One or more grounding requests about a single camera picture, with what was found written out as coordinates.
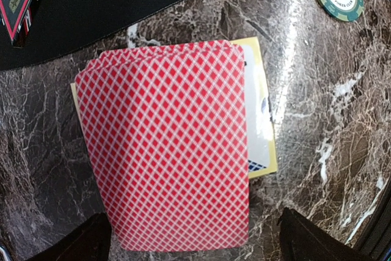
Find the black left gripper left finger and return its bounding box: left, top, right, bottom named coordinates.
left=30, top=213, right=110, bottom=261

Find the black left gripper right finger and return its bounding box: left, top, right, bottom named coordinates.
left=278, top=207, right=370, bottom=260

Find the red playing card deck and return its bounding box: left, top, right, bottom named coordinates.
left=75, top=44, right=249, bottom=252

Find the yellow card box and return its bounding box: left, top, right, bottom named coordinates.
left=85, top=37, right=277, bottom=179

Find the round black poker mat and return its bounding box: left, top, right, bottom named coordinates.
left=1, top=0, right=181, bottom=70

